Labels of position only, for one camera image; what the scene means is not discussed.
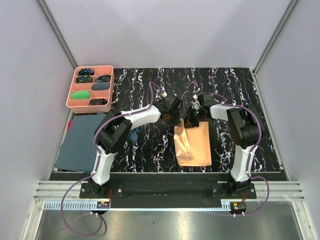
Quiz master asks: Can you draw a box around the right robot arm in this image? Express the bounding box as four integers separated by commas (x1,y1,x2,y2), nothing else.
184,93,264,199

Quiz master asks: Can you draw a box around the aluminium post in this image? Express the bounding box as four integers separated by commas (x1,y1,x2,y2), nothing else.
35,0,79,69
252,0,300,75

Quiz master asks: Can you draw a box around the pink divided organizer tray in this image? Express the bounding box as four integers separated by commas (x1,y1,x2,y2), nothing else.
66,65,115,114

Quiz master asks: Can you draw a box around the blue patterned roll right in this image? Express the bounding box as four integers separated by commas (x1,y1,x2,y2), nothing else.
96,74,111,83

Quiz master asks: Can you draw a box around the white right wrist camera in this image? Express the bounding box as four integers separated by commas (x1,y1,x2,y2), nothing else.
191,95,201,111

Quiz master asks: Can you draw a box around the blue yellow patterned roll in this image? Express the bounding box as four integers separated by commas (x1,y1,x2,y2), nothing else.
75,75,93,84

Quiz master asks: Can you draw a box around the aluminium frame rail front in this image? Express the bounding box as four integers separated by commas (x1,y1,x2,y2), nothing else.
34,181,305,212

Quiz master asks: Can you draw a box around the blue grey folded napkin stack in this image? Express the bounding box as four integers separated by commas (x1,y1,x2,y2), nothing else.
55,113,105,173

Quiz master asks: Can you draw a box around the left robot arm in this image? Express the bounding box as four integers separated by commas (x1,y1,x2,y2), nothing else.
90,94,183,198

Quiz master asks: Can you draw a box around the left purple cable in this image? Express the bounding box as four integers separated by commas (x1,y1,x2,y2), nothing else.
59,81,167,237

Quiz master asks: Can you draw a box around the left rear aluminium post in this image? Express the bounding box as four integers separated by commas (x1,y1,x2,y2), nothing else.
35,0,79,69

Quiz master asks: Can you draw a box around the blue patterned roll top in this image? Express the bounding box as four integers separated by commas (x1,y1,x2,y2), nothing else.
77,68,94,76

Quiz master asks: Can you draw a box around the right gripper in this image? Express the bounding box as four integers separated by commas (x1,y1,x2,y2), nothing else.
179,106,207,129

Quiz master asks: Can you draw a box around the green rolled cloth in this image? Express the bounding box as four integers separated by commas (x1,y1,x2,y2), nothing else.
69,90,91,100

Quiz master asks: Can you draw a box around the black marble pattern mat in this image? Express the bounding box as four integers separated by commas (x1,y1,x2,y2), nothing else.
111,67,265,173

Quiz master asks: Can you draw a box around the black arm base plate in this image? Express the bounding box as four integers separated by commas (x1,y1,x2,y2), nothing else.
79,172,257,200

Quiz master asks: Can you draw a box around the right rear aluminium post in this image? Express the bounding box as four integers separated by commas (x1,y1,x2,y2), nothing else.
252,0,300,75

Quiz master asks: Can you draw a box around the grey folded cloth in tray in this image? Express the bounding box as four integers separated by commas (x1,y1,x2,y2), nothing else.
91,82,110,91

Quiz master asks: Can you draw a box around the dark patterned cloth roll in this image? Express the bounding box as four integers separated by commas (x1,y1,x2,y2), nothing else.
89,98,108,106

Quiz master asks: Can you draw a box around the peach cloth napkin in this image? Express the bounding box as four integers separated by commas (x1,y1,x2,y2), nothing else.
173,118,212,167

